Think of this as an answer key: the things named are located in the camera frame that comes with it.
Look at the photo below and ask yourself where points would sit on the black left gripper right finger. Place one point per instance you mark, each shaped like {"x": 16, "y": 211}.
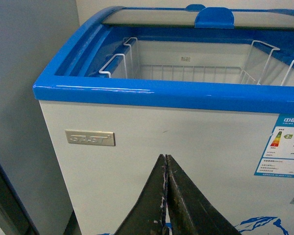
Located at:
{"x": 190, "y": 211}

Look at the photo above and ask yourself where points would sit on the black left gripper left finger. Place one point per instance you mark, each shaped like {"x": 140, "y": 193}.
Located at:
{"x": 148, "y": 215}

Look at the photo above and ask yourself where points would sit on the glass door display fridge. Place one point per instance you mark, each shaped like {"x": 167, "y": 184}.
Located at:
{"x": 31, "y": 32}

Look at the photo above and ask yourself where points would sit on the white chest freezer blue rim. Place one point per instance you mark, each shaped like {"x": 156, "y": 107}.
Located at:
{"x": 108, "y": 133}

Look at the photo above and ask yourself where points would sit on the white wire freezer basket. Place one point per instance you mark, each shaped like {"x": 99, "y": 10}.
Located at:
{"x": 243, "y": 64}

